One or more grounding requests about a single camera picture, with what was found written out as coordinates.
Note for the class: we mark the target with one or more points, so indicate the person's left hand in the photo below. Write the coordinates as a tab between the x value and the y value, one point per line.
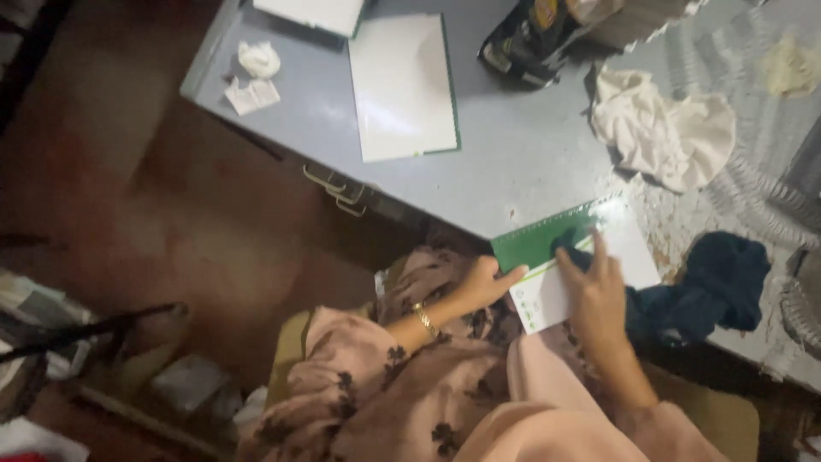
478	289

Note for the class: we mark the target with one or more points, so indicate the person's right hand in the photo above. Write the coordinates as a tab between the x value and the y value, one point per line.
600	308

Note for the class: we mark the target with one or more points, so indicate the green and white spiral notebook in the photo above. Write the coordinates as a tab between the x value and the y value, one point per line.
632	250

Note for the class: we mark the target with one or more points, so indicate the dark blue cloth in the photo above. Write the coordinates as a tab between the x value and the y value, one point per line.
718	282

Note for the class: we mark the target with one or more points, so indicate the pink floral garment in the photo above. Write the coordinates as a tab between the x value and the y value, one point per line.
410	398

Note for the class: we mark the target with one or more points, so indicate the crumpled white cloth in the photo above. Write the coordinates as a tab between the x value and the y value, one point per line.
660	128

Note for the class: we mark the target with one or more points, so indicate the pile of gray binding coils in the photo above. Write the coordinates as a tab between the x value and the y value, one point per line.
750	179

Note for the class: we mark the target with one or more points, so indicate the large white notebook green edge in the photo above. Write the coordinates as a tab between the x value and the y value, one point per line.
404	90

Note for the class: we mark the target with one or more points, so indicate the black printed plastic bag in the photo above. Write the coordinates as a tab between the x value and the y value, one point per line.
532	42

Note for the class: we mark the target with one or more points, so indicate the folded white paper scrap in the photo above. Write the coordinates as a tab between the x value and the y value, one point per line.
251	96

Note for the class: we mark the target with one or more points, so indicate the crumpled cream paper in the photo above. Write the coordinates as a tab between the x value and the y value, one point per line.
792	67

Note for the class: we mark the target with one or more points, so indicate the crumpled white tissue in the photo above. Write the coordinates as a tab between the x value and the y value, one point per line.
259	59

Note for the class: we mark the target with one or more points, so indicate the white notebook dark edge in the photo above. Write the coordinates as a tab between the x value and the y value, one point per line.
311	13

